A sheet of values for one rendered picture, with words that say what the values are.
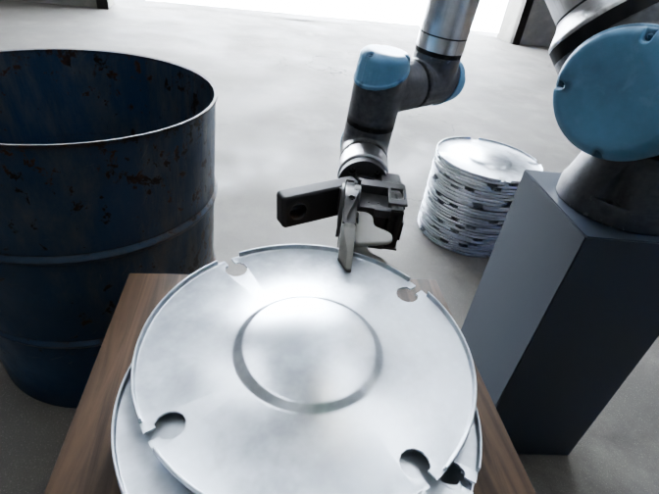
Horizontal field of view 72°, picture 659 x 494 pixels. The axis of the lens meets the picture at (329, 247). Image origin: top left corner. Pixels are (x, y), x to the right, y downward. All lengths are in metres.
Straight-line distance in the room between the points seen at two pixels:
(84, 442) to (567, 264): 0.54
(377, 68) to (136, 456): 0.54
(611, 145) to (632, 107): 0.04
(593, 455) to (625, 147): 0.64
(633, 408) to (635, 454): 0.11
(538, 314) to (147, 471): 0.50
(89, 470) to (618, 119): 0.52
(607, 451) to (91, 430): 0.85
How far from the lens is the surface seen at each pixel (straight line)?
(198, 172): 0.69
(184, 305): 0.45
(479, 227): 1.30
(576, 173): 0.67
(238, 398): 0.38
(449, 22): 0.76
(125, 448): 0.38
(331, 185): 0.60
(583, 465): 0.98
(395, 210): 0.56
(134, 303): 0.54
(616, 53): 0.48
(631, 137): 0.49
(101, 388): 0.47
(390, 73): 0.67
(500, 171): 1.30
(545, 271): 0.66
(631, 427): 1.09
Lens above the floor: 0.70
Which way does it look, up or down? 35 degrees down
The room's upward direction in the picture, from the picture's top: 8 degrees clockwise
